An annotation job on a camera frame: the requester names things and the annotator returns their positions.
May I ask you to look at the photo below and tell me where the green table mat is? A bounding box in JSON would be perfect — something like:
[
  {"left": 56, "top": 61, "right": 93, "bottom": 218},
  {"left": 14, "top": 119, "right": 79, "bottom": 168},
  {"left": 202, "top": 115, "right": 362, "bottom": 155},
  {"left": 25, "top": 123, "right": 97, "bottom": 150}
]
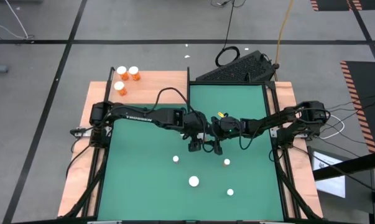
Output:
[{"left": 96, "top": 83, "right": 285, "bottom": 222}]

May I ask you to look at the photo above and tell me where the black orange striped mat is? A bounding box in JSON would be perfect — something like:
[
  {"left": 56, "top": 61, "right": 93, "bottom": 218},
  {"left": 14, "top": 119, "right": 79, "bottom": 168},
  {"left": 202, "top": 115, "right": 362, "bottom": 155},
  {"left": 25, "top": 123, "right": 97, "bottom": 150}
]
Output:
[
  {"left": 339, "top": 60, "right": 375, "bottom": 187},
  {"left": 310, "top": 0, "right": 375, "bottom": 12}
]

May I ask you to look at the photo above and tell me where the coiled black cable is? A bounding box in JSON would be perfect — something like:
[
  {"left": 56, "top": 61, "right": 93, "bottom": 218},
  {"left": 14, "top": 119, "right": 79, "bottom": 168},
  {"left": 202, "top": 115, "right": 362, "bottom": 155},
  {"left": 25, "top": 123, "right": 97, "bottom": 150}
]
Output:
[{"left": 214, "top": 0, "right": 241, "bottom": 68}]

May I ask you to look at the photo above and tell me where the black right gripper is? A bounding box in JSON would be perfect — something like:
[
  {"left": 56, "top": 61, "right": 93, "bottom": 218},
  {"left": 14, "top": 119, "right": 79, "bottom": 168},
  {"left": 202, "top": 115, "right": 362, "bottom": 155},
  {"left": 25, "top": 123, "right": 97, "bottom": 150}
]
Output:
[{"left": 210, "top": 115, "right": 243, "bottom": 156}]

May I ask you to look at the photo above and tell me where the white cable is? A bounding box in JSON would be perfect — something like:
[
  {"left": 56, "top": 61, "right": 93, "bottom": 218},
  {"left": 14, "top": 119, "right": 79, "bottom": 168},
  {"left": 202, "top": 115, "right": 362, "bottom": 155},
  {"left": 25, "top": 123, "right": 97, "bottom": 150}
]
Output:
[
  {"left": 318, "top": 114, "right": 346, "bottom": 140},
  {"left": 0, "top": 0, "right": 35, "bottom": 40}
]

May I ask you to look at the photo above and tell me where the black metal beam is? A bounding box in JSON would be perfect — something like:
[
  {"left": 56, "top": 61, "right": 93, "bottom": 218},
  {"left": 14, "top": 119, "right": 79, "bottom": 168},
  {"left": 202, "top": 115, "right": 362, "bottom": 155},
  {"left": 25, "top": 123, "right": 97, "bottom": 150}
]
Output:
[{"left": 313, "top": 149, "right": 375, "bottom": 182}]

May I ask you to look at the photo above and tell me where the yellow cable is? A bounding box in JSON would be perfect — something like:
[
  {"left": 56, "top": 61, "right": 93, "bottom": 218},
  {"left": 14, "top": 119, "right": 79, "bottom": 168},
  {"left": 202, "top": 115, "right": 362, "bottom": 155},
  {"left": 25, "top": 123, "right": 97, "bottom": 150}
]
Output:
[{"left": 274, "top": 0, "right": 294, "bottom": 67}]

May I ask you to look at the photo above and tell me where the white screen monitor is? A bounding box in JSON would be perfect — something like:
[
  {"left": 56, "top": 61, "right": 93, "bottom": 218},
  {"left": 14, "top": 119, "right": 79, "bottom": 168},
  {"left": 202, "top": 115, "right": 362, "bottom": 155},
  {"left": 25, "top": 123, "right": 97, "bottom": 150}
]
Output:
[{"left": 311, "top": 148, "right": 347, "bottom": 199}]

